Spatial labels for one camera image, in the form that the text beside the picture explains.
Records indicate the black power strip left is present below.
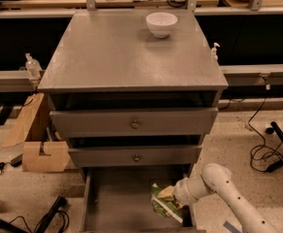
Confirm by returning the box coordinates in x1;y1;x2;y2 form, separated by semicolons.
33;196;69;233

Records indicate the green jalapeno chip bag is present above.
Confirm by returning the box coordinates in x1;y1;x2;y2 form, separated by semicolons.
151;183;183;223

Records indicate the cardboard piece on floor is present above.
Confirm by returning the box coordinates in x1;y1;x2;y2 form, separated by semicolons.
22;142;70;173

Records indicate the grey open bottom drawer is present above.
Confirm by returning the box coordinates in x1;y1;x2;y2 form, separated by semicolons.
80;165;206;233

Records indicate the clear sanitizer bottle left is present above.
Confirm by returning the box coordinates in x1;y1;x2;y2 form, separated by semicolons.
25;53;42;78

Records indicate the blue tape cross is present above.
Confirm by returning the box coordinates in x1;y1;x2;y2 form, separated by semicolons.
223;221;246;233

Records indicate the white ceramic bowl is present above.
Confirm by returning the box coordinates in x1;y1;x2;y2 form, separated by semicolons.
146;13;178;39

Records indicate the grey top drawer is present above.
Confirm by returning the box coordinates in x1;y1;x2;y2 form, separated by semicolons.
50;108;218;139

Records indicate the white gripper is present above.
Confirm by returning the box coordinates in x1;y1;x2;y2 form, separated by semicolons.
158;178;198;206

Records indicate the grey drawer cabinet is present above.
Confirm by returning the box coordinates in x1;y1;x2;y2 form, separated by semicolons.
37;8;229;180

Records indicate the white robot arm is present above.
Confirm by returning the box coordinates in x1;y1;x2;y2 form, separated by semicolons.
152;163;279;233

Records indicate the grey middle drawer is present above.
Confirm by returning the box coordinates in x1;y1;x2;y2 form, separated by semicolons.
69;146;201;167

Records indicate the white pump bottle right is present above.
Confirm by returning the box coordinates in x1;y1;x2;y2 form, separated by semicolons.
211;43;221;60

